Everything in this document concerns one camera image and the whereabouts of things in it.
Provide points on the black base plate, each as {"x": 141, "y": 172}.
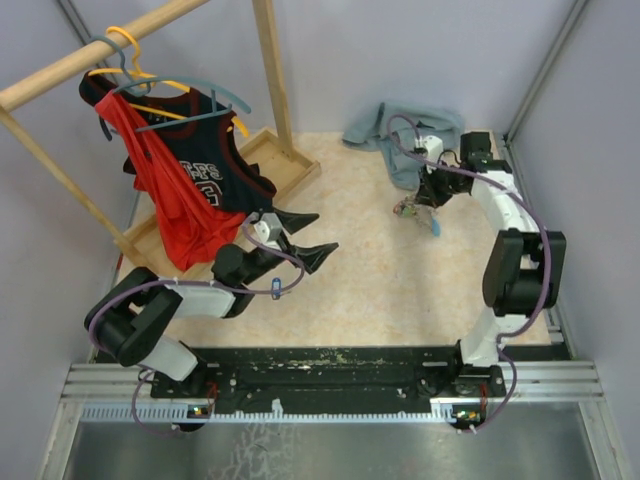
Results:
{"x": 341, "y": 403}

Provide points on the red shirt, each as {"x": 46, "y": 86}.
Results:
{"x": 191, "y": 229}

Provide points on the navy basketball jersey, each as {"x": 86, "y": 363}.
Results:
{"x": 204, "y": 148}

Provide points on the yellow clothes hanger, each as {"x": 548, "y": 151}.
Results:
{"x": 140, "y": 83}

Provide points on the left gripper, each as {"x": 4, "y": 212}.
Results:
{"x": 312, "y": 256}

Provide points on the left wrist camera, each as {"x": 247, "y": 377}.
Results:
{"x": 267, "y": 230}

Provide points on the white cable duct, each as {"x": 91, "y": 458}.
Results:
{"x": 185, "y": 413}

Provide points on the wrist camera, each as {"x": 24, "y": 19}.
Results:
{"x": 430, "y": 146}
{"x": 267, "y": 230}

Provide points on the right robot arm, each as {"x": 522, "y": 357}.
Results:
{"x": 524, "y": 269}

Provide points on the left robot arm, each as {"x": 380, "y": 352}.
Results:
{"x": 129, "y": 323}

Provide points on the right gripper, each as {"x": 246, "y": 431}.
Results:
{"x": 426, "y": 193}

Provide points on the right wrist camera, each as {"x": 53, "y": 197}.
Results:
{"x": 430, "y": 146}

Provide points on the light blue denim cloth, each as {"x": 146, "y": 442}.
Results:
{"x": 369, "y": 132}

